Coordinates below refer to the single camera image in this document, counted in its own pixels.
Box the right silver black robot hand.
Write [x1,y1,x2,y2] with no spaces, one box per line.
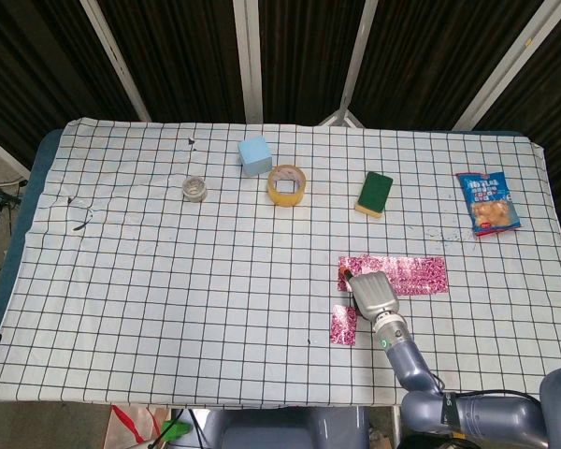
[339,266,402,323]

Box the small pink patterned block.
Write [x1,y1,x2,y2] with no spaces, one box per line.
[328,304,361,348]

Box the pink glitter foil packet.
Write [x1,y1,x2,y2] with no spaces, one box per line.
[337,254,450,297]

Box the green yellow scrub sponge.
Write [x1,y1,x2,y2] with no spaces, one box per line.
[353,170,395,219]

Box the yellow packing tape roll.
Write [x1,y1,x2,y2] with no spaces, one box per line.
[266,164,308,207]

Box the blue snack bag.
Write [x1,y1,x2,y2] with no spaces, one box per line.
[455,170,524,238]

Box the grey robot torso base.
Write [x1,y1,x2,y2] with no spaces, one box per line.
[204,405,371,449]

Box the black grid white tablecloth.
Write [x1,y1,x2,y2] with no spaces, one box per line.
[0,117,561,413]

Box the red white shopping bag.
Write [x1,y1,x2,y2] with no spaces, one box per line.
[103,404,170,449]

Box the light blue foam cube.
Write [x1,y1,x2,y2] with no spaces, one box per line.
[237,134,271,178]

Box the small green object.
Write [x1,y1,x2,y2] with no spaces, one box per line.
[162,419,192,442]

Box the clear round plastic jar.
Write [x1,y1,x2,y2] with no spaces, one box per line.
[181,175,209,203]

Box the white partition frame post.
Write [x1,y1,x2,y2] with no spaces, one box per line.
[316,0,380,127]
[232,0,264,124]
[452,0,561,132]
[79,0,151,122]

